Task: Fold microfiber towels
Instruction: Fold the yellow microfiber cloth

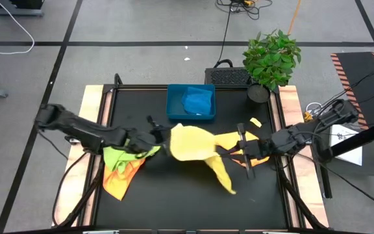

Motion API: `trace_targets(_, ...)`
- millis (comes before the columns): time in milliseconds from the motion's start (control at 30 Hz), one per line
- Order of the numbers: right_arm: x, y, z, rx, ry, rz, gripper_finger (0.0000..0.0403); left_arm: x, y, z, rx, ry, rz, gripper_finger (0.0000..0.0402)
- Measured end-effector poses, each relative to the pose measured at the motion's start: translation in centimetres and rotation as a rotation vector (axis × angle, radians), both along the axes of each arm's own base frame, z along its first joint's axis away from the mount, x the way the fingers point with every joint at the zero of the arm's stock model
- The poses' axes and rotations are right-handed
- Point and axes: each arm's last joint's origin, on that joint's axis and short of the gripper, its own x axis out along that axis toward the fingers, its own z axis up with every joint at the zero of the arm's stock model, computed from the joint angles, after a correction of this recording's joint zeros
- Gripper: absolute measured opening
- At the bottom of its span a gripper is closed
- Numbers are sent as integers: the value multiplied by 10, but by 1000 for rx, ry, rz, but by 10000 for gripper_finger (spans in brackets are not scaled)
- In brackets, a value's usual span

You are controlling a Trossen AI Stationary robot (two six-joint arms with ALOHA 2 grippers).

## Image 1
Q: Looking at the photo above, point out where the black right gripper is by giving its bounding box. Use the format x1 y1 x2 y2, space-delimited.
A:
218 122 273 180

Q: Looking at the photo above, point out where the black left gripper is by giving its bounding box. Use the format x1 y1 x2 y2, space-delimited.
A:
127 114 173 158

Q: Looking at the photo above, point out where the yellow microfiber towel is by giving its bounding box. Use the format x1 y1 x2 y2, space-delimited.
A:
169 122 261 195

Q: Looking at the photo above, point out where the green microfiber towel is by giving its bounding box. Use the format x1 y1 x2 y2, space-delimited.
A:
103 145 162 173

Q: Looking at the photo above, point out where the blue microfiber towel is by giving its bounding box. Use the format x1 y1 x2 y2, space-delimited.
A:
181 86 214 116

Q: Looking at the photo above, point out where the teal plastic bin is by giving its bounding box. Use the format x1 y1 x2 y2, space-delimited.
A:
166 83 216 122

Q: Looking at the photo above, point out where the black plant pot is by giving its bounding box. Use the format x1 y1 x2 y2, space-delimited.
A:
246 83 271 104

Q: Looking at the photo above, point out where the wooden table side panel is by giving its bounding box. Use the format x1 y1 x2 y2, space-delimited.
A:
52 84 113 228
277 85 330 228

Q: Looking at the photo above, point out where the black mesh computer case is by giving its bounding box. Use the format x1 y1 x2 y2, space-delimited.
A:
205 67 253 87

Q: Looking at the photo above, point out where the green leafy plant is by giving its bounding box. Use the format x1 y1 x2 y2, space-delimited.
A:
242 29 302 91

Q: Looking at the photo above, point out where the black hazard-striped mat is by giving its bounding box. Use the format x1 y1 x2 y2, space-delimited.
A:
330 51 374 157

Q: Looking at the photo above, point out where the grey furniture foot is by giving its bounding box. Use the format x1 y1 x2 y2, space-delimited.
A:
0 0 45 18

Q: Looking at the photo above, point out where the black table frame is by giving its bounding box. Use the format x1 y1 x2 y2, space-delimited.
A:
89 83 300 230

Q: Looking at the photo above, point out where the white coiled cable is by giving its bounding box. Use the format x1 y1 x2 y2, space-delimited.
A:
305 102 324 114

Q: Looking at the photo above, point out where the black floor cable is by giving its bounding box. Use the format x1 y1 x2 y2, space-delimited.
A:
216 6 234 69

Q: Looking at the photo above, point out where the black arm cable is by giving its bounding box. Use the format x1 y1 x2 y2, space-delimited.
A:
295 152 374 213
52 151 92 228

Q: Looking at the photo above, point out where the black camera stand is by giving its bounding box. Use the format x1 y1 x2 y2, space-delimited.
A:
316 115 374 200

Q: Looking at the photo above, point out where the black cable bundle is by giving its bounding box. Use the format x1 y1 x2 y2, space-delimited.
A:
216 0 274 21

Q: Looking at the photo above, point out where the orange floor cable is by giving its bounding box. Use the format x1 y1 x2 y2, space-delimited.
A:
287 0 302 36

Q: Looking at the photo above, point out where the white floor cable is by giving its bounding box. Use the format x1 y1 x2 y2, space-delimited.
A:
0 0 35 55

